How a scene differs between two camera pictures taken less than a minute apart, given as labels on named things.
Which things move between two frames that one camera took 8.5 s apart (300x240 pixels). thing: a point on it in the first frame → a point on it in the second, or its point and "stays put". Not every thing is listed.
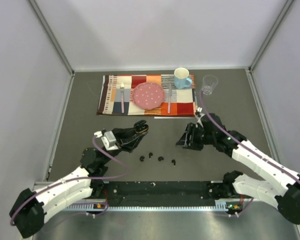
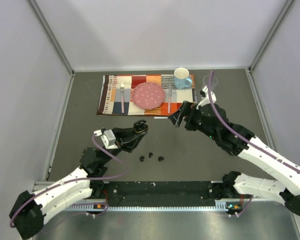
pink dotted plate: [148, 95] stays put
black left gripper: [126, 139] stays put
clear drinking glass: [209, 82] stays put
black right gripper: [191, 130] → [187, 109]
